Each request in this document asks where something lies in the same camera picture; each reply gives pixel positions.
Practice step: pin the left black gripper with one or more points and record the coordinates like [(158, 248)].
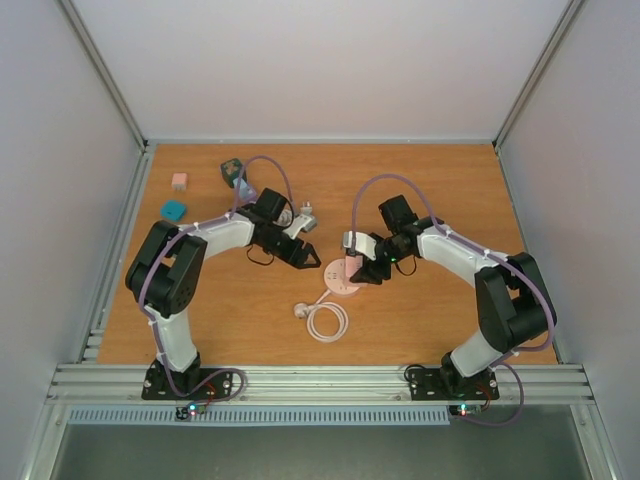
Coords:
[(297, 260)]

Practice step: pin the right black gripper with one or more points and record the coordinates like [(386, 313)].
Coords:
[(373, 272)]

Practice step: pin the teal square plug adapter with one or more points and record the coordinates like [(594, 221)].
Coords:
[(173, 210)]

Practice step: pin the small pink plug adapter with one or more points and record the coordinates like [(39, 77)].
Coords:
[(179, 181)]

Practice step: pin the large pink cube adapter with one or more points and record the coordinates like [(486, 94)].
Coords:
[(352, 263)]

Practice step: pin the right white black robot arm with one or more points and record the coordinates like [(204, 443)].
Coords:
[(512, 302)]

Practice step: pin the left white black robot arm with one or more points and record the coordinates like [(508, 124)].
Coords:
[(165, 272)]

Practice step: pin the purple power strip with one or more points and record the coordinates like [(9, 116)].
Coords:
[(246, 192)]

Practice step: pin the dark green cube adapter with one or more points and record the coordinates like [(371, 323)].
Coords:
[(232, 172)]

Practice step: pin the right green circuit board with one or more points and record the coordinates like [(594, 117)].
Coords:
[(467, 410)]

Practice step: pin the green circuit board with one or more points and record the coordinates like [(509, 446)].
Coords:
[(190, 411), (467, 410)]

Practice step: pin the left green circuit board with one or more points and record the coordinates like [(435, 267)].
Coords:
[(190, 411)]

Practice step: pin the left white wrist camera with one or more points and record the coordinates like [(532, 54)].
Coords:
[(302, 223)]

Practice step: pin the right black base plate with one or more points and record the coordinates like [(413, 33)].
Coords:
[(430, 383)]

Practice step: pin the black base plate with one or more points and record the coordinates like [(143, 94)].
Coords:
[(430, 383), (196, 384)]

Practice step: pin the aluminium front rail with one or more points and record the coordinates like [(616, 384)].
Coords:
[(563, 384)]

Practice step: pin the left aluminium frame post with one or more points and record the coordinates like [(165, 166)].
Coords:
[(77, 24)]

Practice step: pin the aluminium frame post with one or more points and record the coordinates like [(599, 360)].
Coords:
[(77, 24), (551, 47)]

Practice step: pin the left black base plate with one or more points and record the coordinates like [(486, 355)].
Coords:
[(196, 384)]

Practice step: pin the grey slotted cable duct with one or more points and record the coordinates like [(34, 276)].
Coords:
[(264, 416)]

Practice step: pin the right aluminium frame post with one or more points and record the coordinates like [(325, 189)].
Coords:
[(551, 47)]

